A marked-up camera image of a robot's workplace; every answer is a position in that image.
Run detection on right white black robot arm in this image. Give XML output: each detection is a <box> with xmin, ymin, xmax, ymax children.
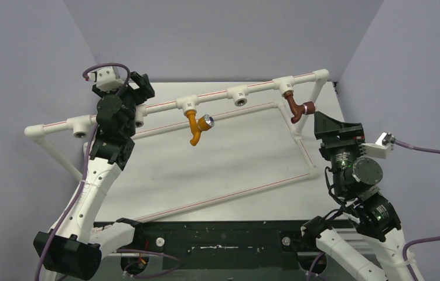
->
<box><xmin>301</xmin><ymin>111</ymin><xmax>423</xmax><ymax>280</ymax></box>

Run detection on red-brown water faucet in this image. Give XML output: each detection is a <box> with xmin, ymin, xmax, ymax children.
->
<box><xmin>282</xmin><ymin>90</ymin><xmax>316</xmax><ymax>124</ymax></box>

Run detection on orange water faucet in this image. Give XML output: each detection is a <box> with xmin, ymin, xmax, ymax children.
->
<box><xmin>185</xmin><ymin>110</ymin><xmax>215</xmax><ymax>146</ymax></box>

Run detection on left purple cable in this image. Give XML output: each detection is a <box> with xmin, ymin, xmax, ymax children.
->
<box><xmin>34</xmin><ymin>63</ymin><xmax>183</xmax><ymax>281</ymax></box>

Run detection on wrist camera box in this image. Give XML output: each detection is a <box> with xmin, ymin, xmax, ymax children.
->
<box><xmin>362</xmin><ymin>132</ymin><xmax>395</xmax><ymax>159</ymax></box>
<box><xmin>87</xmin><ymin>66</ymin><xmax>124</xmax><ymax>92</ymax></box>

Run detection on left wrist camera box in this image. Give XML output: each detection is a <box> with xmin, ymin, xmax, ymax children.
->
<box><xmin>87</xmin><ymin>66</ymin><xmax>124</xmax><ymax>92</ymax></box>

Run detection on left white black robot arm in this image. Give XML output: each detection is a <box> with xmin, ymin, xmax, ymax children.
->
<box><xmin>33</xmin><ymin>64</ymin><xmax>155</xmax><ymax>280</ymax></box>

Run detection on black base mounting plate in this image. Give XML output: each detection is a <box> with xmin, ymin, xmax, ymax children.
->
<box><xmin>124</xmin><ymin>220</ymin><xmax>319</xmax><ymax>270</ymax></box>

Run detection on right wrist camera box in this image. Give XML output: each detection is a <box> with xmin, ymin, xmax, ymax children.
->
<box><xmin>362</xmin><ymin>132</ymin><xmax>395</xmax><ymax>159</ymax></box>

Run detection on white pipe frame with tees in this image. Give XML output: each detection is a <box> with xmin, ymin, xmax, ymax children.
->
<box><xmin>24</xmin><ymin>68</ymin><xmax>330</xmax><ymax>222</ymax></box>

